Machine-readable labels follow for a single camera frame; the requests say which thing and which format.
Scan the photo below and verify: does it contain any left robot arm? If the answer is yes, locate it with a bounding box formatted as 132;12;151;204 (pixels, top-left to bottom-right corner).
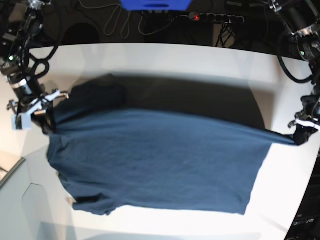
261;0;320;146

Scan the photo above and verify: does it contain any dark blue t-shirt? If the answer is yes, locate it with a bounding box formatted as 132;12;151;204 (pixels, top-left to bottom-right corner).
47;75;296;216

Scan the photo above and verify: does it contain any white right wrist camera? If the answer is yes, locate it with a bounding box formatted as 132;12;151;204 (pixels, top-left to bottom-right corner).
11;113;32;130

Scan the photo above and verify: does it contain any blue box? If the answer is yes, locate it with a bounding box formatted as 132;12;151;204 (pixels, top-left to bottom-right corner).
120;0;192;11

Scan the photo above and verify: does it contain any black power strip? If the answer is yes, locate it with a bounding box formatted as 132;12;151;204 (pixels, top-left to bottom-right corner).
187;12;245;24

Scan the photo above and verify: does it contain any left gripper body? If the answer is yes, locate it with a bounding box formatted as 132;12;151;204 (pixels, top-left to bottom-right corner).
288;95;320;130

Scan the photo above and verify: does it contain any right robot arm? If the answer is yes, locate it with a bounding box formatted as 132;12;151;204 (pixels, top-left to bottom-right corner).
0;0;69;135

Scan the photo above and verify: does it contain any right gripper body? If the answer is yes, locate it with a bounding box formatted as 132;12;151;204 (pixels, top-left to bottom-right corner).
6;89;70;117

